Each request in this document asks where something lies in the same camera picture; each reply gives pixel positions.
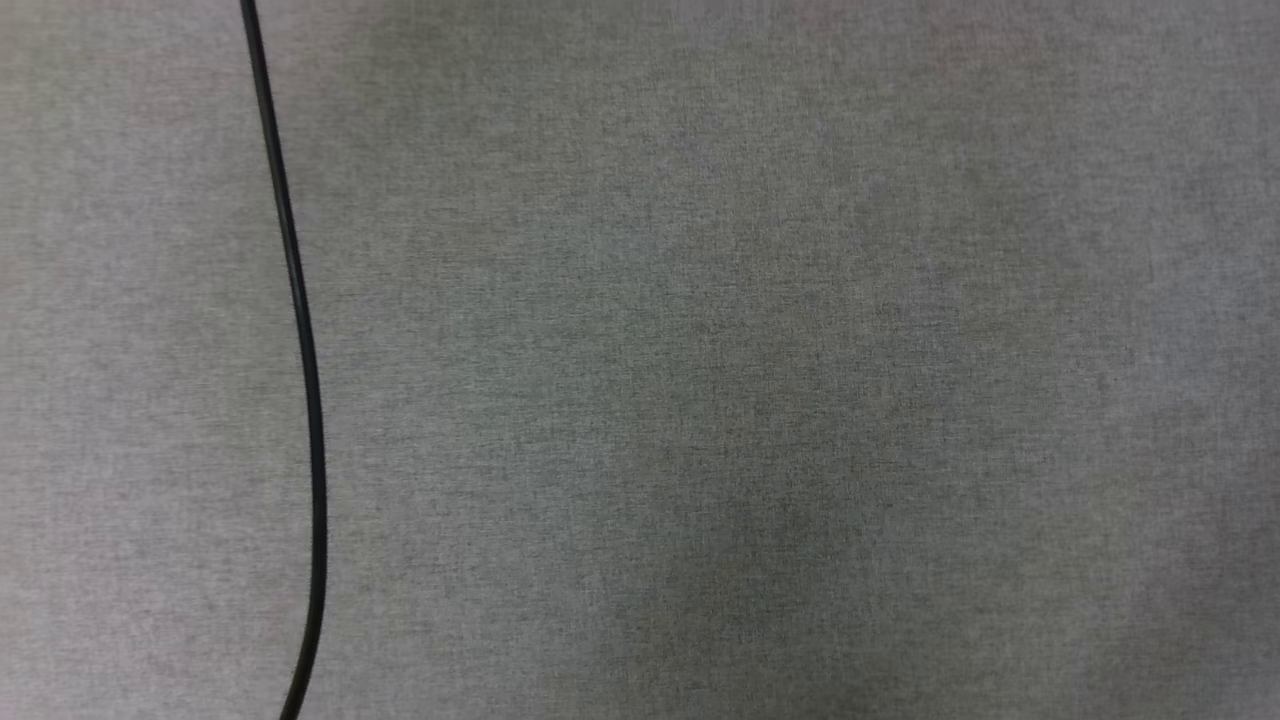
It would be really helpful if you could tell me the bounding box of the thin black cable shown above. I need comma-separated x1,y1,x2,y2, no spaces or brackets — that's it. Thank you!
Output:
240,0,330,720

